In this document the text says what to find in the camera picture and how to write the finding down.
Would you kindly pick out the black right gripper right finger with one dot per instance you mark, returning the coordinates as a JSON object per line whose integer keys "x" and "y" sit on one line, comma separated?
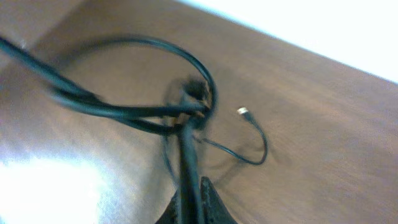
{"x": 214, "y": 210}

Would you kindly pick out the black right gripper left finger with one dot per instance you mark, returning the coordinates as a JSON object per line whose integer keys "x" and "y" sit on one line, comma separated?
{"x": 172, "y": 213}

